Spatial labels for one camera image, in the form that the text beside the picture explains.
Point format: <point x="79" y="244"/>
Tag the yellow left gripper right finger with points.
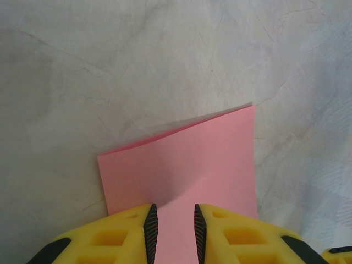
<point x="242" y="242"/>

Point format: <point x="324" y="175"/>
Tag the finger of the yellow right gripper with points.
<point x="339" y="257"/>

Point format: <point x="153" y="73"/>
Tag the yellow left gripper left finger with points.
<point x="110" y="242"/>

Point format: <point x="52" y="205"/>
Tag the pink paper sheet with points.
<point x="192" y="154"/>

